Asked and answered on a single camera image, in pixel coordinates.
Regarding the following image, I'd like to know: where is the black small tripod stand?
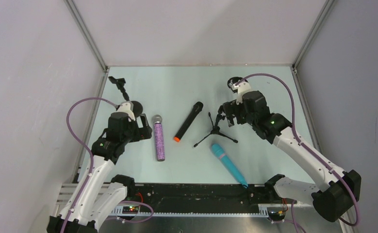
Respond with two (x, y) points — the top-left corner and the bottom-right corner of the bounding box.
(193, 105), (238, 148)

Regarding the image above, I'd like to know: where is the black microphone orange cap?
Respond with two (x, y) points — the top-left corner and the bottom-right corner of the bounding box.
(173, 101), (203, 142)

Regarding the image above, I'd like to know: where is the teal blue microphone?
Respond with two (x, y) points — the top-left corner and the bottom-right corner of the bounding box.
(211, 144), (248, 189)

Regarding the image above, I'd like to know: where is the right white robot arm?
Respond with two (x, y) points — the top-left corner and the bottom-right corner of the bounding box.
(218, 91), (362, 222)

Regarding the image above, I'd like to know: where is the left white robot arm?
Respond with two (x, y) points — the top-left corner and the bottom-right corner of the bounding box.
(47, 112), (152, 233)

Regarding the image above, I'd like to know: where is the black round-base mic stand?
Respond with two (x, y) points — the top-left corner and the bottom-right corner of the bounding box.
(108, 76), (143, 117)

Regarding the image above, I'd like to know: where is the purple glitter microphone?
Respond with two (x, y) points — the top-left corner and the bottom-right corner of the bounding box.
(152, 115), (165, 162)

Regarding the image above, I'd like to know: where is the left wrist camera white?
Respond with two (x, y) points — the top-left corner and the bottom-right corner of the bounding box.
(116, 101), (136, 121)

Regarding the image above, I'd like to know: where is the black shock-mount tripod stand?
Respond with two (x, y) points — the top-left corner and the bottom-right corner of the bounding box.
(227, 77), (242, 93)

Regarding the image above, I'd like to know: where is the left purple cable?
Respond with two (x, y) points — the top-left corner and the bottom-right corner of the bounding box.
(60, 97), (155, 233)

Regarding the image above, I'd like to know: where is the purple cable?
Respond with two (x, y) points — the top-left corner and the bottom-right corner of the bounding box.
(237, 73), (361, 233)
(60, 97), (155, 233)

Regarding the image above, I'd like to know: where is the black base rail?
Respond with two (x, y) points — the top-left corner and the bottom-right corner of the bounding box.
(126, 183), (283, 215)

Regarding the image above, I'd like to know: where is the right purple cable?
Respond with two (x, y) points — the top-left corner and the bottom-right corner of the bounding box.
(237, 73), (361, 233)

